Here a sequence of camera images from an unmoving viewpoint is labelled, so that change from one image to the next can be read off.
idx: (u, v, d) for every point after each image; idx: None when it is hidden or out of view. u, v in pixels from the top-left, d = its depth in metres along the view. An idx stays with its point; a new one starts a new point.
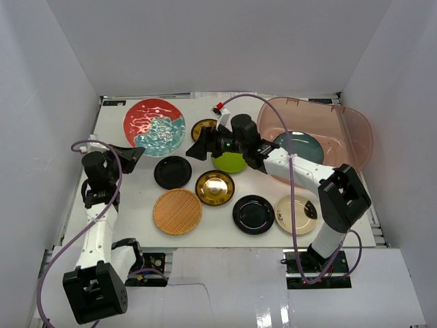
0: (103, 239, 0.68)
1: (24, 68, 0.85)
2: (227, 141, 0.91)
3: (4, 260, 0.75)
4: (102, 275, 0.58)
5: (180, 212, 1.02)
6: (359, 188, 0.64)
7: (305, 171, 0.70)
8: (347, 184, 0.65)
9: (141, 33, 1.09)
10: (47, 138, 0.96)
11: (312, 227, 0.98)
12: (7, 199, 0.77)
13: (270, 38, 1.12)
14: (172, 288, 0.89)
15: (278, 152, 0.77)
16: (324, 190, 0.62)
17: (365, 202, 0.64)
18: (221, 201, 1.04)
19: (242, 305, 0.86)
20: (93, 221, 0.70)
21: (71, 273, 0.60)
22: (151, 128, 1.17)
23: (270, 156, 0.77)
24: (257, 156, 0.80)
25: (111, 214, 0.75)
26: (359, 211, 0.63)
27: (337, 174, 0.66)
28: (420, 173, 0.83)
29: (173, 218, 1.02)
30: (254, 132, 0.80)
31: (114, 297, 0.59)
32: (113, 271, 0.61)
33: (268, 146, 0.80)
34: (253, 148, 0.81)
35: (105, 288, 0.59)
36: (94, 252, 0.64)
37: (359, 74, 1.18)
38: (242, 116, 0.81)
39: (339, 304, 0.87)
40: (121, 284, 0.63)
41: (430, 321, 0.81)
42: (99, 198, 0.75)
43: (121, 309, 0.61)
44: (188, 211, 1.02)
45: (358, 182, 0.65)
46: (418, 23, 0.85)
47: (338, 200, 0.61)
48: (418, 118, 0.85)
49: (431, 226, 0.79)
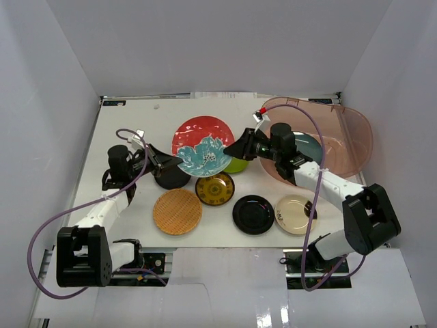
0: (106, 211, 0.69)
1: (23, 68, 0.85)
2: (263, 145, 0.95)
3: (5, 260, 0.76)
4: (93, 237, 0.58)
5: (181, 211, 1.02)
6: (388, 211, 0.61)
7: (334, 186, 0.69)
8: (376, 205, 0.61)
9: (141, 32, 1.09)
10: (47, 139, 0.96)
11: (312, 227, 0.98)
12: (7, 200, 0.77)
13: (270, 38, 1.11)
14: (172, 288, 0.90)
15: (308, 165, 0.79)
16: (348, 206, 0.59)
17: (395, 228, 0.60)
18: (221, 201, 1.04)
19: (243, 305, 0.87)
20: (103, 197, 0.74)
21: (65, 229, 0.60)
22: (200, 147, 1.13)
23: (300, 168, 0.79)
24: (289, 165, 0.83)
25: (122, 199, 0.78)
26: (385, 236, 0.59)
27: (366, 194, 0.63)
28: (420, 175, 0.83)
29: (173, 218, 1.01)
30: (291, 144, 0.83)
31: (97, 264, 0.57)
32: (105, 239, 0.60)
33: (301, 158, 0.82)
34: (287, 158, 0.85)
35: (92, 251, 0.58)
36: (95, 219, 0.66)
37: (360, 74, 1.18)
38: (283, 126, 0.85)
39: (339, 304, 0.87)
40: (108, 257, 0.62)
41: (429, 320, 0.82)
42: (116, 185, 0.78)
43: (102, 282, 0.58)
44: (188, 211, 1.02)
45: (388, 203, 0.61)
46: (418, 24, 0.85)
47: (361, 217, 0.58)
48: (418, 119, 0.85)
49: (431, 227, 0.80)
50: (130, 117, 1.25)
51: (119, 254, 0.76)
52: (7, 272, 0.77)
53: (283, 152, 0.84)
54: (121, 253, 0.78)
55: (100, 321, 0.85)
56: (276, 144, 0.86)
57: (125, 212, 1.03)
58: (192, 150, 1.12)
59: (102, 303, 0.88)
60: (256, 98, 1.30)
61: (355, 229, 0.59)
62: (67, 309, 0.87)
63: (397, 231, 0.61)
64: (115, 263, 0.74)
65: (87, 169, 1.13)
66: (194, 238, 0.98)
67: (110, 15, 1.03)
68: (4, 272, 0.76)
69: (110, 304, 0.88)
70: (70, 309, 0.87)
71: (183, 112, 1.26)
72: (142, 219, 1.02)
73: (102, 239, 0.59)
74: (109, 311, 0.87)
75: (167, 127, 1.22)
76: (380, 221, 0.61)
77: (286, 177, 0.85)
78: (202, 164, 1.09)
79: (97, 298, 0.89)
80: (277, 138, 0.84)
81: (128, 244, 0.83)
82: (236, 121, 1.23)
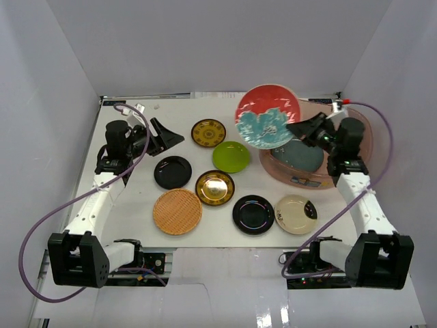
0: (98, 210, 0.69)
1: (24, 68, 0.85)
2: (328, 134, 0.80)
3: (5, 260, 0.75)
4: (85, 247, 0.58)
5: (180, 212, 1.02)
6: (403, 266, 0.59)
7: (364, 213, 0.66)
8: (395, 254, 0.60)
9: (141, 32, 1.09)
10: (46, 139, 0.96)
11: (312, 227, 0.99)
12: (7, 200, 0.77)
13: (270, 38, 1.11)
14: (172, 288, 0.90)
15: (359, 175, 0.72)
16: (364, 240, 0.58)
17: (396, 281, 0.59)
18: (221, 201, 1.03)
19: (243, 305, 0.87)
20: (95, 189, 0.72)
21: (57, 236, 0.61)
22: (268, 115, 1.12)
23: (349, 174, 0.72)
24: (342, 165, 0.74)
25: (115, 187, 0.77)
26: (380, 282, 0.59)
27: (392, 238, 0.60)
28: (420, 175, 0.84)
29: (173, 218, 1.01)
30: (355, 145, 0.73)
31: (93, 270, 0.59)
32: (97, 246, 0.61)
33: (357, 164, 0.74)
34: (342, 157, 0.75)
35: (85, 260, 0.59)
36: (87, 221, 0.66)
37: (359, 74, 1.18)
38: (358, 121, 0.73)
39: (338, 304, 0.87)
40: (104, 260, 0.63)
41: (429, 320, 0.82)
42: (110, 167, 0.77)
43: (98, 285, 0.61)
44: (188, 211, 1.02)
45: (407, 262, 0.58)
46: (418, 24, 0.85)
47: (371, 259, 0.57)
48: (418, 119, 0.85)
49: (431, 227, 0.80)
50: None
51: (119, 253, 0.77)
52: (7, 272, 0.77)
53: (342, 148, 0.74)
54: (121, 251, 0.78)
55: (101, 322, 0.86)
56: (339, 138, 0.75)
57: (125, 211, 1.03)
58: (255, 117, 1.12)
59: (103, 303, 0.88)
60: None
61: (357, 263, 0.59)
62: (67, 309, 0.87)
63: (398, 285, 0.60)
64: (115, 261, 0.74)
65: (88, 168, 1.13)
66: (194, 238, 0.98)
67: (110, 15, 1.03)
68: (4, 272, 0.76)
69: (111, 304, 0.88)
70: (70, 309, 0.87)
71: (183, 112, 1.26)
72: (142, 219, 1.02)
73: (95, 247, 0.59)
74: (109, 311, 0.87)
75: (167, 127, 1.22)
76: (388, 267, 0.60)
77: (330, 173, 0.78)
78: (261, 135, 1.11)
79: (97, 298, 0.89)
80: (344, 131, 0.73)
81: (129, 245, 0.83)
82: None
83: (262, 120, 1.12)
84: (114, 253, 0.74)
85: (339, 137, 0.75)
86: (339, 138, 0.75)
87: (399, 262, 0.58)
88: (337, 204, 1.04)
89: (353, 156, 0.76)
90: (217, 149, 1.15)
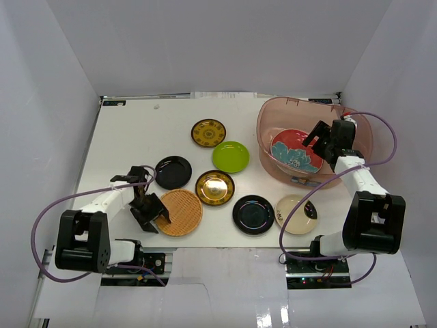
0: (112, 200, 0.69)
1: (24, 68, 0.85)
2: (325, 139, 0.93)
3: (4, 260, 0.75)
4: (95, 223, 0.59)
5: (180, 212, 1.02)
6: (396, 227, 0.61)
7: (358, 178, 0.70)
8: (388, 214, 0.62)
9: (141, 32, 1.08)
10: (46, 139, 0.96)
11: (312, 227, 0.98)
12: (7, 201, 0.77)
13: (270, 38, 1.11)
14: (172, 288, 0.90)
15: (354, 159, 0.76)
16: (358, 197, 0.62)
17: (391, 243, 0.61)
18: (221, 201, 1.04)
19: (243, 305, 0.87)
20: (110, 187, 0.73)
21: (69, 212, 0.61)
22: (295, 152, 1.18)
23: (346, 157, 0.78)
24: (337, 151, 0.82)
25: (128, 191, 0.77)
26: (377, 244, 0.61)
27: (385, 199, 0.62)
28: (420, 175, 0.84)
29: (174, 219, 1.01)
30: (346, 134, 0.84)
31: (97, 250, 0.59)
32: (106, 227, 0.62)
33: (353, 152, 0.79)
34: (339, 147, 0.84)
35: (93, 236, 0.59)
36: (99, 205, 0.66)
37: (359, 74, 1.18)
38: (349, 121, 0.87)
39: (338, 304, 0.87)
40: (106, 246, 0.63)
41: (429, 320, 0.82)
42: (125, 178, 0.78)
43: (98, 269, 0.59)
44: (189, 210, 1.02)
45: (399, 221, 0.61)
46: (418, 24, 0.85)
47: (362, 216, 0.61)
48: (418, 119, 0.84)
49: (431, 227, 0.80)
50: (130, 117, 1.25)
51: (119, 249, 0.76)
52: (7, 272, 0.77)
53: (335, 139, 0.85)
54: (120, 250, 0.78)
55: (101, 321, 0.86)
56: (332, 133, 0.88)
57: (125, 211, 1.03)
58: (286, 149, 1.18)
59: (103, 303, 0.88)
60: (256, 98, 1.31)
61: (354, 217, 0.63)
62: (66, 309, 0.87)
63: (393, 249, 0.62)
64: (115, 256, 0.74)
65: (87, 169, 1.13)
66: (194, 238, 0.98)
67: (109, 15, 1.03)
68: (3, 272, 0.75)
69: (111, 304, 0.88)
70: (69, 309, 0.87)
71: (183, 112, 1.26)
72: None
73: (104, 226, 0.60)
74: (109, 311, 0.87)
75: (167, 127, 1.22)
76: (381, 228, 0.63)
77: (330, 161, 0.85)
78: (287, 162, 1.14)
79: (97, 299, 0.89)
80: (334, 126, 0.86)
81: (129, 244, 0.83)
82: (236, 121, 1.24)
83: (291, 153, 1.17)
84: (113, 248, 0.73)
85: (332, 133, 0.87)
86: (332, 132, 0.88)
87: (392, 220, 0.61)
88: (339, 204, 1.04)
89: (349, 147, 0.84)
90: (217, 149, 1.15)
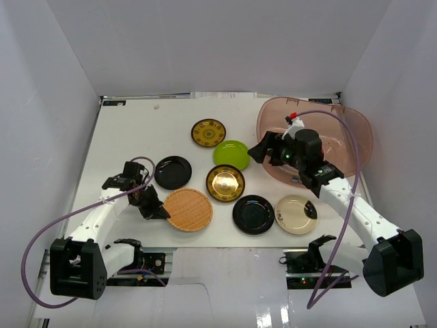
0: (103, 221, 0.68)
1: (24, 68, 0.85)
2: (288, 152, 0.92)
3: (4, 259, 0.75)
4: (86, 254, 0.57)
5: (182, 214, 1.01)
6: (418, 261, 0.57)
7: (366, 222, 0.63)
8: (405, 250, 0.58)
9: (141, 32, 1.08)
10: (46, 139, 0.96)
11: (312, 227, 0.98)
12: (7, 200, 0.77)
13: (270, 39, 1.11)
14: (172, 288, 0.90)
15: (339, 185, 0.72)
16: (379, 251, 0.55)
17: (417, 275, 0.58)
18: (233, 197, 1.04)
19: (243, 305, 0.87)
20: (102, 201, 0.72)
21: (59, 242, 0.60)
22: None
23: (330, 184, 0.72)
24: (315, 174, 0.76)
25: (121, 201, 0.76)
26: (406, 281, 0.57)
27: (398, 237, 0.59)
28: (420, 175, 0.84)
29: (182, 214, 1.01)
30: (317, 151, 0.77)
31: (91, 281, 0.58)
32: (99, 255, 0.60)
33: (330, 171, 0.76)
34: (313, 167, 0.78)
35: (85, 267, 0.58)
36: (89, 230, 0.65)
37: (359, 74, 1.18)
38: (311, 132, 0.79)
39: (339, 304, 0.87)
40: (102, 270, 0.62)
41: (429, 320, 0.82)
42: (117, 183, 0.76)
43: (94, 297, 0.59)
44: (196, 216, 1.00)
45: (419, 253, 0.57)
46: (418, 24, 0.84)
47: (390, 268, 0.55)
48: (418, 119, 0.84)
49: (431, 227, 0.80)
50: (130, 117, 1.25)
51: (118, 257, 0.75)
52: (7, 272, 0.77)
53: (306, 158, 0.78)
54: (120, 259, 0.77)
55: (101, 321, 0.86)
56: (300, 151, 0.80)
57: (125, 211, 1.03)
58: None
59: (103, 303, 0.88)
60: (256, 98, 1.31)
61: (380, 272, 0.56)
62: (66, 309, 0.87)
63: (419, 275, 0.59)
64: (113, 267, 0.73)
65: (88, 168, 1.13)
66: (194, 238, 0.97)
67: (110, 15, 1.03)
68: (4, 272, 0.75)
69: (111, 304, 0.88)
70: (69, 309, 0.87)
71: (183, 112, 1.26)
72: (143, 218, 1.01)
73: (95, 257, 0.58)
74: (109, 311, 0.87)
75: (167, 127, 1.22)
76: (403, 266, 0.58)
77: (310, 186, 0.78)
78: None
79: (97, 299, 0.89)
80: (301, 144, 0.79)
81: (129, 247, 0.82)
82: (236, 121, 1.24)
83: None
84: (112, 260, 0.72)
85: (299, 149, 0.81)
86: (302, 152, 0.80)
87: (414, 257, 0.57)
88: None
89: (321, 162, 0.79)
90: (217, 149, 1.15)
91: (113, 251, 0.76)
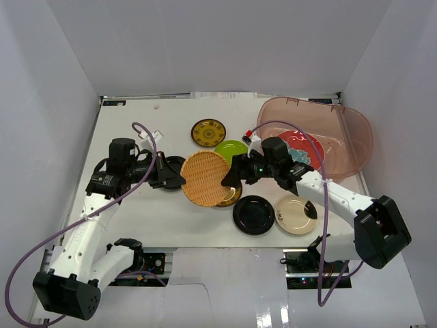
0: (87, 246, 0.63)
1: (24, 68, 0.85)
2: (260, 165, 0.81)
3: (5, 259, 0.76)
4: (68, 292, 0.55)
5: (196, 183, 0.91)
6: (399, 222, 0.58)
7: (342, 199, 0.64)
8: (385, 216, 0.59)
9: (141, 32, 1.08)
10: (46, 139, 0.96)
11: (311, 227, 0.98)
12: (8, 200, 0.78)
13: (270, 38, 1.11)
14: (172, 288, 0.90)
15: (313, 176, 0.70)
16: (360, 223, 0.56)
17: (405, 238, 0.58)
18: (231, 200, 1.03)
19: (243, 305, 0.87)
20: (83, 219, 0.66)
21: (41, 277, 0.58)
22: (295, 151, 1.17)
23: (303, 178, 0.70)
24: (289, 174, 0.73)
25: (108, 212, 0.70)
26: (397, 248, 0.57)
27: (375, 206, 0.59)
28: (420, 175, 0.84)
29: (197, 182, 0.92)
30: (286, 152, 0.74)
31: (80, 310, 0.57)
32: (85, 287, 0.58)
33: (301, 168, 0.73)
34: (285, 169, 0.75)
35: (71, 303, 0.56)
36: (72, 260, 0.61)
37: (359, 74, 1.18)
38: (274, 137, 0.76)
39: (338, 304, 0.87)
40: (94, 292, 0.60)
41: (429, 320, 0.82)
42: (102, 187, 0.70)
43: (86, 318, 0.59)
44: (214, 183, 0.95)
45: (399, 215, 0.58)
46: (418, 24, 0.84)
47: (374, 234, 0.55)
48: (418, 119, 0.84)
49: (430, 227, 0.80)
50: (130, 117, 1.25)
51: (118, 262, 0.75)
52: (7, 272, 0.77)
53: (276, 162, 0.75)
54: (119, 263, 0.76)
55: (101, 321, 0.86)
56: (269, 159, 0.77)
57: (125, 211, 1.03)
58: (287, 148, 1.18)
59: (102, 304, 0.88)
60: (256, 98, 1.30)
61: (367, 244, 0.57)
62: None
63: (407, 238, 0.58)
64: (112, 273, 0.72)
65: (88, 168, 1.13)
66: (194, 238, 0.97)
67: (109, 15, 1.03)
68: (4, 272, 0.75)
69: (111, 304, 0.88)
70: None
71: (183, 112, 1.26)
72: (143, 219, 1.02)
73: (80, 293, 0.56)
74: (110, 311, 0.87)
75: (167, 127, 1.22)
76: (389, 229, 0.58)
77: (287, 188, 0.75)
78: None
79: None
80: (268, 152, 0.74)
81: (128, 252, 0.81)
82: (236, 121, 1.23)
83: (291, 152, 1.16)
84: (109, 269, 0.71)
85: (268, 157, 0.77)
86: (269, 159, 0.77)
87: (395, 220, 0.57)
88: None
89: (292, 161, 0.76)
90: (217, 149, 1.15)
91: (111, 258, 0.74)
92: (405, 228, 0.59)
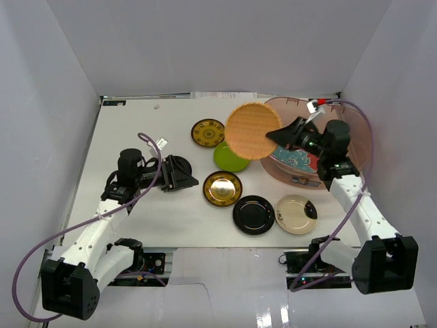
0: (97, 240, 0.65)
1: (24, 68, 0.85)
2: (312, 140, 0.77)
3: (5, 259, 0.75)
4: (75, 279, 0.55)
5: (240, 130, 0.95)
6: (408, 267, 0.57)
7: (365, 219, 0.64)
8: (399, 255, 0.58)
9: (141, 32, 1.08)
10: (46, 139, 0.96)
11: (311, 227, 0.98)
12: (8, 200, 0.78)
13: (270, 38, 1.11)
14: (172, 288, 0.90)
15: (351, 180, 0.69)
16: (371, 249, 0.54)
17: (405, 283, 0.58)
18: (232, 201, 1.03)
19: (242, 305, 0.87)
20: (97, 217, 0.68)
21: (51, 264, 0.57)
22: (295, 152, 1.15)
23: (342, 178, 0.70)
24: (332, 168, 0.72)
25: (119, 216, 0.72)
26: (392, 285, 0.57)
27: (395, 240, 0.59)
28: (420, 175, 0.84)
29: (243, 131, 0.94)
30: (343, 147, 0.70)
31: (80, 304, 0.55)
32: (90, 279, 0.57)
33: (347, 167, 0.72)
34: (331, 160, 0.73)
35: (75, 292, 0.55)
36: (82, 251, 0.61)
37: (359, 74, 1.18)
38: (344, 125, 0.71)
39: (338, 304, 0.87)
40: (94, 290, 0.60)
41: (429, 320, 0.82)
42: (116, 194, 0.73)
43: (84, 316, 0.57)
44: (263, 139, 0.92)
45: (412, 262, 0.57)
46: (418, 23, 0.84)
47: (378, 266, 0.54)
48: (418, 119, 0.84)
49: (430, 226, 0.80)
50: (130, 117, 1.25)
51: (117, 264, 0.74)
52: (7, 272, 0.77)
53: (330, 149, 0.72)
54: (119, 264, 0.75)
55: (101, 321, 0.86)
56: (325, 141, 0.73)
57: None
58: None
59: (102, 304, 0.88)
60: (256, 98, 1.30)
61: (366, 268, 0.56)
62: None
63: (406, 283, 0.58)
64: (110, 275, 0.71)
65: (88, 168, 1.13)
66: (193, 238, 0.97)
67: (110, 15, 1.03)
68: (4, 272, 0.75)
69: (110, 304, 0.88)
70: None
71: (183, 112, 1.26)
72: (143, 219, 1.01)
73: (86, 282, 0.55)
74: (109, 311, 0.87)
75: (167, 127, 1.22)
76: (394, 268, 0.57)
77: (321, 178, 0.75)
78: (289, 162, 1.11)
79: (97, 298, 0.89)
80: (330, 135, 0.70)
81: (128, 253, 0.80)
82: None
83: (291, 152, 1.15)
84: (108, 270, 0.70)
85: (326, 137, 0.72)
86: (325, 142, 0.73)
87: (406, 263, 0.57)
88: (336, 204, 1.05)
89: (342, 157, 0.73)
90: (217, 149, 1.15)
91: (111, 259, 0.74)
92: (412, 275, 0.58)
